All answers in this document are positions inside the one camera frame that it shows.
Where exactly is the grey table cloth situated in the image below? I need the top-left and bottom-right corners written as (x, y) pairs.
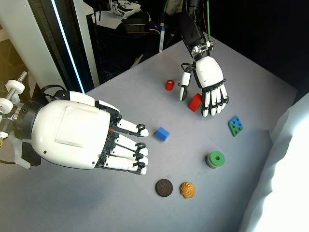
top-left (0, 36), bottom-right (299, 232)

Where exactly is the red block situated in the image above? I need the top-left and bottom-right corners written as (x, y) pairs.
top-left (188, 93), bottom-right (202, 112)

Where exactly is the tan swirl cookie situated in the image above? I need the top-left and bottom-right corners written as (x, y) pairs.
top-left (179, 181), bottom-right (197, 199)

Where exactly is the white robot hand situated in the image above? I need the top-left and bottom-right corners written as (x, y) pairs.
top-left (178, 56), bottom-right (229, 118)
top-left (30, 90), bottom-right (150, 176)

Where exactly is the ring stack with green top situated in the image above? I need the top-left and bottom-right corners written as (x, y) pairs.
top-left (205, 151), bottom-right (225, 169)

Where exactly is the white column with blue light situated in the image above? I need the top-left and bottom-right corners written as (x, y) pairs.
top-left (0, 0), bottom-right (100, 95)

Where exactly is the spare white robot hand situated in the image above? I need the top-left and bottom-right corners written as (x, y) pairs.
top-left (108, 0), bottom-right (142, 19)

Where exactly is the black device box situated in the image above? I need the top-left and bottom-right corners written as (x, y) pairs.
top-left (121, 12), bottom-right (152, 34)

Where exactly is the blue green square peg block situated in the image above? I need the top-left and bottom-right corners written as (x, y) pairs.
top-left (227, 116), bottom-right (244, 137)

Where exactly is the white stick connector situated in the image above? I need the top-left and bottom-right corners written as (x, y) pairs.
top-left (158, 24), bottom-right (167, 53)

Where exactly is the white cloth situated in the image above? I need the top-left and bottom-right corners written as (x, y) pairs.
top-left (239, 93), bottom-right (309, 232)

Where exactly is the dark chocolate sandwich cookie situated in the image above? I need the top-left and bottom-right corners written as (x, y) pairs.
top-left (155, 178), bottom-right (173, 197)

